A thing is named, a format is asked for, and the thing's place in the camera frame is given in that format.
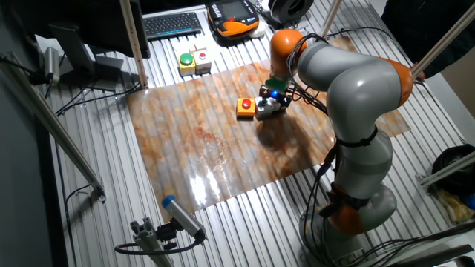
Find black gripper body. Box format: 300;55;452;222
259;84;292;112

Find grey box with green button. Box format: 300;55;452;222
254;98;276;121

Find orange box with red button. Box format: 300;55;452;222
236;97;258;120

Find marble pattern mat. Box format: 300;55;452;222
127;36;412;223

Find white round object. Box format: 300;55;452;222
249;21;268;39

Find yellow box with green button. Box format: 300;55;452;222
178;53;197;78

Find black spool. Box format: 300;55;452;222
266;0;315;25

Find orange and black teach pendant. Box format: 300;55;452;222
206;0;261;39

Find black keyboard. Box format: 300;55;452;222
142;12;203;42

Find person in dark clothes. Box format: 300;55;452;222
380;0;475;79

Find slanted aluminium bar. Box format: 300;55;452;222
410;2;475;77

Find short aluminium profile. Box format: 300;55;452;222
415;150;475;188

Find black bag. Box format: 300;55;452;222
430;144;475;198

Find black monitor stand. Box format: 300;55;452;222
47;23;125;93

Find black monitor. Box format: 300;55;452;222
10;0;151;60

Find yellow plastic bag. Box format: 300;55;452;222
436;188;475;224

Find long diagonal aluminium beam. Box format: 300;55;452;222
0;54;108;203

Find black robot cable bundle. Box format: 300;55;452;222
286;26;383;267

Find thin silver post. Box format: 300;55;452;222
318;0;343;39

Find silver camera with blue cap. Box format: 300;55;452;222
161;194;208;240

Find beige upright post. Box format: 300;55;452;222
119;0;150;90

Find black monitor cable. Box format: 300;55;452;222
54;80;143;116

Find aluminium camera mount profile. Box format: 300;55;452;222
129;217;174;267

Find black camera cable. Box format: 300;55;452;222
114;237;206;257

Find black floor cables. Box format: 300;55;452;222
347;221;475;267

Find silver cylinder camera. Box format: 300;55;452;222
43;46;62;85

